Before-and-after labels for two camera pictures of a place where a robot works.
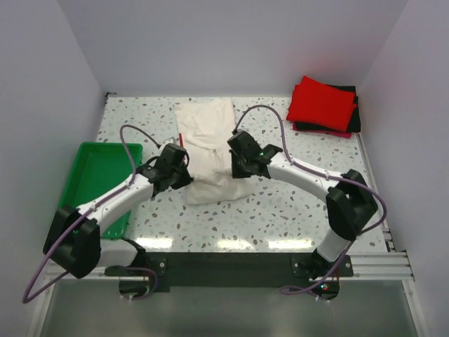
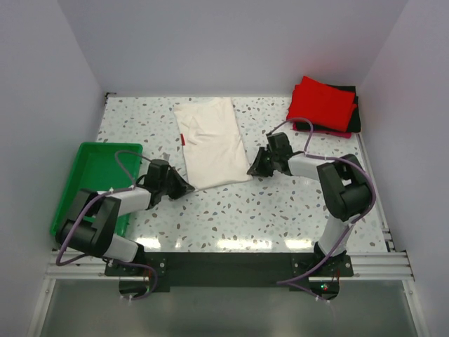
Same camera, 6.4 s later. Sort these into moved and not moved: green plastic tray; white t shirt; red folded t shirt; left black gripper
Moved: white t shirt; left black gripper
Not moved: red folded t shirt; green plastic tray
